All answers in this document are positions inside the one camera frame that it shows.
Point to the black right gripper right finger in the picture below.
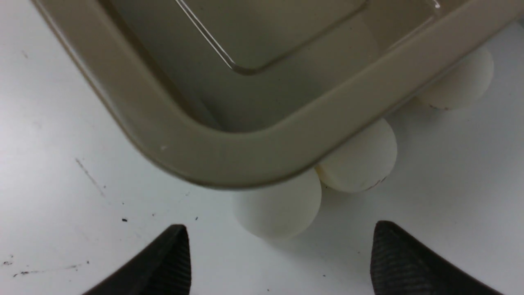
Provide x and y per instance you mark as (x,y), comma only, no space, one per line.
(401,265)

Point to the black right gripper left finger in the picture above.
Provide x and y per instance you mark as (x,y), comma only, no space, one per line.
(161,268)

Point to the white ping-pong ball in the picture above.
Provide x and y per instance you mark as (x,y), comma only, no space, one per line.
(363,162)
(279,211)
(463,85)

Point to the tan plastic storage bin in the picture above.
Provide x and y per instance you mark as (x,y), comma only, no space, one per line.
(246,93)

